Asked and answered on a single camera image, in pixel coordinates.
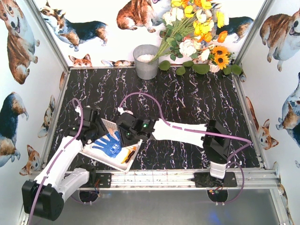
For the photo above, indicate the cream glove red cuff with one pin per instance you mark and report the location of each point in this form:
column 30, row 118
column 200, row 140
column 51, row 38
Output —
column 113, row 134

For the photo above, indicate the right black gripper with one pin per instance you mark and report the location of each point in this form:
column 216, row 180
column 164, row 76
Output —
column 126, row 135

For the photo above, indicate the white perforated storage basket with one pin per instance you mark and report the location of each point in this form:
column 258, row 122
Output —
column 87, row 151

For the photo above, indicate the artificial flower bouquet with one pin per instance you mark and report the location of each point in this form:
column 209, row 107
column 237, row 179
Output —
column 196, row 29

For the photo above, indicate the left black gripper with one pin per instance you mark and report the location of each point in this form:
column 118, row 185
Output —
column 94, row 131

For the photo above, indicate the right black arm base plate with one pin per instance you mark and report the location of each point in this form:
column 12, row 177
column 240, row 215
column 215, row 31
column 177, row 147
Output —
column 205, row 180

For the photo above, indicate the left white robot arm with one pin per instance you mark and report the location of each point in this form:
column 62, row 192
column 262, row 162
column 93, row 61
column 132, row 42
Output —
column 45, row 196

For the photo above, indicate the aluminium front frame rail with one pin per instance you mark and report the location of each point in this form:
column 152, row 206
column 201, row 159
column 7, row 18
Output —
column 178, row 179

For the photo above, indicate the grey metal bucket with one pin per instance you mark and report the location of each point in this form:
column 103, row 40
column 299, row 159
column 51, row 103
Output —
column 146, row 63

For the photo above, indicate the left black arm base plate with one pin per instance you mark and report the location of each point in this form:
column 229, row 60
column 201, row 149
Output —
column 102, row 180

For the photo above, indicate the blue dotted glove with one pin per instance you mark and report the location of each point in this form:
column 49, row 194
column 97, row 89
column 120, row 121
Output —
column 113, row 150

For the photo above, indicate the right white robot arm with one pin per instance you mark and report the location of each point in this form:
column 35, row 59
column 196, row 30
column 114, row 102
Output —
column 211, row 137

